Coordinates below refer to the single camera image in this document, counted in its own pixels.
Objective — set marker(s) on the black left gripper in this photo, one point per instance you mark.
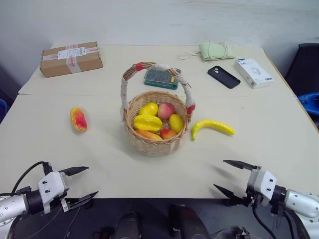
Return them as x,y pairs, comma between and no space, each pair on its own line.
66,193

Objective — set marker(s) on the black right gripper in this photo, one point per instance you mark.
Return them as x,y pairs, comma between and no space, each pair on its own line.
255,200

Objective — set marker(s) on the yellow banana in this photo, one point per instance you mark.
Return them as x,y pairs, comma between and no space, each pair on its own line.
214,124

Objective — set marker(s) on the dark rounded shape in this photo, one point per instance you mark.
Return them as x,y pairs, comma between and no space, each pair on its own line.
187,221
128,225

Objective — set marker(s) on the red and yellow mango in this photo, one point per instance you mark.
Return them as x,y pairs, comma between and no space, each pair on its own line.
78,119

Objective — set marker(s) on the small red apple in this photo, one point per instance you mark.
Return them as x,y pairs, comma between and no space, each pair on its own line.
168,133

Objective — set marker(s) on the yellow lemon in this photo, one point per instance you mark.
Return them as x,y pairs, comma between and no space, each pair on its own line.
176,123

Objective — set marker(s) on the orange red mango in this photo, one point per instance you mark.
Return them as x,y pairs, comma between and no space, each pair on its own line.
148,135

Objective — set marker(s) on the yellow starfruit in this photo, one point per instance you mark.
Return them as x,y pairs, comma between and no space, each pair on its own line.
147,123

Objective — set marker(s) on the pink peach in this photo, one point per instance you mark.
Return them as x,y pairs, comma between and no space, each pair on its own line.
166,110

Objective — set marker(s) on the small yellow mango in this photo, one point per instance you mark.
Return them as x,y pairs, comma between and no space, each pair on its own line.
149,109

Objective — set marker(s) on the black smartphone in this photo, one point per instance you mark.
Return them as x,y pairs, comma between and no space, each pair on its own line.
223,77

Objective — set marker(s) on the blue bin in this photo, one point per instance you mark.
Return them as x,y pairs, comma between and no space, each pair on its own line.
2,110

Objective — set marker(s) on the blue plastic bag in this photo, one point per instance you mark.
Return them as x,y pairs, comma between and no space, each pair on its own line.
310,102

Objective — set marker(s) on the white product box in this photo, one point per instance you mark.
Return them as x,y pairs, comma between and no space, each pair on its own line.
254,73

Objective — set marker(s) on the taped cardboard box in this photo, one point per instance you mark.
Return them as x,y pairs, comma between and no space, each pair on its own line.
71,59

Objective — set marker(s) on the green screwdriver bit case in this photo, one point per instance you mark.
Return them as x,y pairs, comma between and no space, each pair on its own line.
160,79

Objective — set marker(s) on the black chair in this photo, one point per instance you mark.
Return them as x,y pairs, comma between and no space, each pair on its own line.
305,64

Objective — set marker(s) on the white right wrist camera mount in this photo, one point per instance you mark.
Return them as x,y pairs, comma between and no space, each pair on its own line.
263,181

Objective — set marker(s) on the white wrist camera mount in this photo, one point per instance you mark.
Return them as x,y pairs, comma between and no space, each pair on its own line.
263,181
51,184

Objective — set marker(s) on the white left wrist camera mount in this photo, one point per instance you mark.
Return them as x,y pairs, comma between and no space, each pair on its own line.
51,184

